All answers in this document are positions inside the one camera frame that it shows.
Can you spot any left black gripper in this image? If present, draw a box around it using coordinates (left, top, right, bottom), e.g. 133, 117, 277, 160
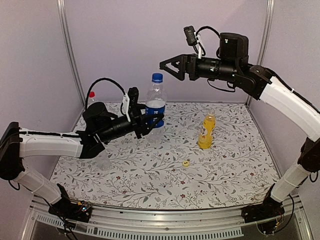
98, 104, 164, 143

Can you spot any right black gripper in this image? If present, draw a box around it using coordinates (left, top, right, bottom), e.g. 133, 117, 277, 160
160, 53, 238, 82

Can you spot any Pepsi bottle blue label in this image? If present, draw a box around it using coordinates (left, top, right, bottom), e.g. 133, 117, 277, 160
145, 73, 167, 145

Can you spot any blue Pepsi bottle cap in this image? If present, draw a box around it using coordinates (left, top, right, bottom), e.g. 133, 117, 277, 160
151, 73, 163, 83

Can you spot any pale yellow bottle cap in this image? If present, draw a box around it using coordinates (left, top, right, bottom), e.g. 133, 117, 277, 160
182, 160, 190, 167

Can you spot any yellow juice bottle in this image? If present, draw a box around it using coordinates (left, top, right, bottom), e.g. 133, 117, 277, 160
198, 109, 216, 149

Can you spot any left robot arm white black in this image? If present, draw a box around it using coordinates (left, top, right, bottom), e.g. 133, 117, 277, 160
0, 102, 164, 217

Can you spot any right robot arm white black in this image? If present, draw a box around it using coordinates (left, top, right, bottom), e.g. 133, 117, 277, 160
159, 32, 320, 218

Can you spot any red-capped clear bottle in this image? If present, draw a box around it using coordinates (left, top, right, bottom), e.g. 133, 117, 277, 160
87, 91, 96, 107

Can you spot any clear empty plastic bottle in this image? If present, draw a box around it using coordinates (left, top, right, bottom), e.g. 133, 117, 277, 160
94, 150, 111, 172

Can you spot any floral patterned table mat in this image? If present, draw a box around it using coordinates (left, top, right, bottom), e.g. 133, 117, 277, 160
51, 103, 279, 210

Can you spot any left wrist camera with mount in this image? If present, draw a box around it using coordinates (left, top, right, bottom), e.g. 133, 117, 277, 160
120, 86, 139, 122

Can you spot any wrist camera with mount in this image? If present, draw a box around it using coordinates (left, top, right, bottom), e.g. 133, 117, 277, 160
183, 26, 206, 59
120, 86, 139, 122

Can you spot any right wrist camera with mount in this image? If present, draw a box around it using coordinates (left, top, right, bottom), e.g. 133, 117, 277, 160
183, 26, 206, 59

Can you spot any right black camera cable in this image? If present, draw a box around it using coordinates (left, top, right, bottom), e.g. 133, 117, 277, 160
195, 25, 221, 38

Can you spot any black camera cable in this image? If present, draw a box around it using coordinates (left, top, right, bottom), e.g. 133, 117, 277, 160
83, 77, 127, 111
195, 25, 221, 38

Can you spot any left black camera cable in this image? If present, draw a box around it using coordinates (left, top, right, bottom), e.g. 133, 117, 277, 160
83, 77, 127, 111

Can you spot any right aluminium corner post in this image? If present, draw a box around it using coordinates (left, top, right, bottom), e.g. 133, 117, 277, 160
245, 0, 276, 106

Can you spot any aluminium corner post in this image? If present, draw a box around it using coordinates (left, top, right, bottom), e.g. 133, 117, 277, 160
245, 0, 276, 106
56, 0, 86, 107

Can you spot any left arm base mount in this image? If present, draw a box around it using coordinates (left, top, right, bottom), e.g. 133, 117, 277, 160
48, 183, 92, 223

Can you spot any left aluminium corner post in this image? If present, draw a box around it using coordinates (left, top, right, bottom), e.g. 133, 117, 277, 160
56, 0, 86, 107

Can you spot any aluminium front rail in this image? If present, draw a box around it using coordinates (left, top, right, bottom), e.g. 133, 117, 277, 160
21, 195, 315, 240

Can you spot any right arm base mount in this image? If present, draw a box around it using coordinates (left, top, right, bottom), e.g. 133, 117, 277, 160
241, 196, 285, 235

